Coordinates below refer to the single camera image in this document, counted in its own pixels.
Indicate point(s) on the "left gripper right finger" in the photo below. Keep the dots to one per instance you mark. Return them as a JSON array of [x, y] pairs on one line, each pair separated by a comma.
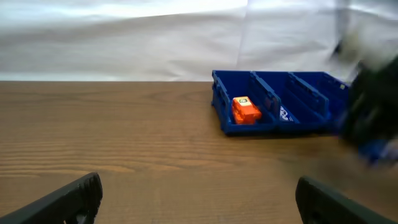
[[332, 208]]

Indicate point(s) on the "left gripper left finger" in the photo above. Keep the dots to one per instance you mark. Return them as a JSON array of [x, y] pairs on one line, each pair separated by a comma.
[[62, 202]]

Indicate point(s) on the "orange candy box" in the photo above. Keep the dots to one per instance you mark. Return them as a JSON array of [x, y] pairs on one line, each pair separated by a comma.
[[242, 122], [245, 107]]

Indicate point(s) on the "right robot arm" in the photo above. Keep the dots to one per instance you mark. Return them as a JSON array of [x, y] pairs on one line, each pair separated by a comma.
[[376, 102]]

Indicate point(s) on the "blue tray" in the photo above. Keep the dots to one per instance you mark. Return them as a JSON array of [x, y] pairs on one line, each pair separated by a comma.
[[311, 124]]

